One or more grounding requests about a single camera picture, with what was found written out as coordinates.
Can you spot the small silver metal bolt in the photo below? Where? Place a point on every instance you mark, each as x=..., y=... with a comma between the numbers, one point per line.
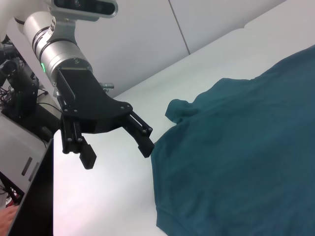
x=107, y=86

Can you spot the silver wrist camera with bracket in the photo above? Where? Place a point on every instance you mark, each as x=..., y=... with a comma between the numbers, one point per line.
x=98, y=9

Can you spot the teal blue t-shirt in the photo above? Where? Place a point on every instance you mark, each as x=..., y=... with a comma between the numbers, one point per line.
x=233, y=159

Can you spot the white cabinet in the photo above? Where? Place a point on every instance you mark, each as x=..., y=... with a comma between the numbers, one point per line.
x=12, y=140

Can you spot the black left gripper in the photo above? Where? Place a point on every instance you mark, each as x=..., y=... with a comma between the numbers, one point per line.
x=83, y=98

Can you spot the person's bare hand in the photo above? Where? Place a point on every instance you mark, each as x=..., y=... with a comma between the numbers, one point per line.
x=6, y=218

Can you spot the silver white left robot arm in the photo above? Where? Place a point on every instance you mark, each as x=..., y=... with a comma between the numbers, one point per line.
x=61, y=54

